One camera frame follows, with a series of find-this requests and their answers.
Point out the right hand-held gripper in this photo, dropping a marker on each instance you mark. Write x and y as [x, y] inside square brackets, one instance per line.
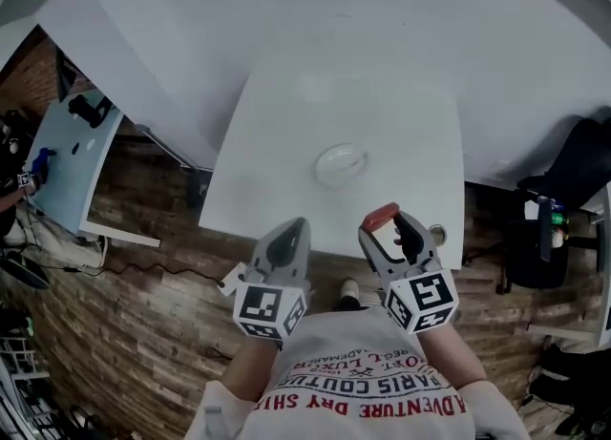
[429, 299]

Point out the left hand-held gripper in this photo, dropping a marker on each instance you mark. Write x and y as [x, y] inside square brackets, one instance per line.
[260, 309]

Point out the red-brown piece of meat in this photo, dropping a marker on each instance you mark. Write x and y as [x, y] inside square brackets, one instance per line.
[379, 216]

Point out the clear round plate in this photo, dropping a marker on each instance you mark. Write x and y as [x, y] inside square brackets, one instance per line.
[341, 166]

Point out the person's right forearm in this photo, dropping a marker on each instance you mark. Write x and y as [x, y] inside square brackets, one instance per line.
[448, 357]

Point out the person's left forearm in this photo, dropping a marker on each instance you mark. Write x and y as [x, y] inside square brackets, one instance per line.
[253, 371]

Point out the person's white shoe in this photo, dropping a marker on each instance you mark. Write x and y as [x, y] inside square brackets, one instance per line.
[350, 287]

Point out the black table leg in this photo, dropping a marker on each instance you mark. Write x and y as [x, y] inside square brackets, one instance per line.
[195, 189]

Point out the white printed t-shirt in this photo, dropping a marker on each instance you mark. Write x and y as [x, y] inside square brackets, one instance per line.
[358, 381]

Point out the black storage cart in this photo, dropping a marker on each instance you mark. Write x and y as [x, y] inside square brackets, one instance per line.
[537, 257]

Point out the black bag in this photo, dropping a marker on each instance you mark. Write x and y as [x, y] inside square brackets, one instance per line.
[573, 371]

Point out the light blue desk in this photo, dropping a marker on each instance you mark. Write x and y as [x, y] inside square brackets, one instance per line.
[67, 180]

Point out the black device on desk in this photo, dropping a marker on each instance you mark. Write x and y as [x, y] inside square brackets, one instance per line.
[86, 109]

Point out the blue object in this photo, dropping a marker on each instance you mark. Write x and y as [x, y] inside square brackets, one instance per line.
[40, 159]

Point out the black monitor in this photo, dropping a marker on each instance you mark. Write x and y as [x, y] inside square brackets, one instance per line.
[64, 75]

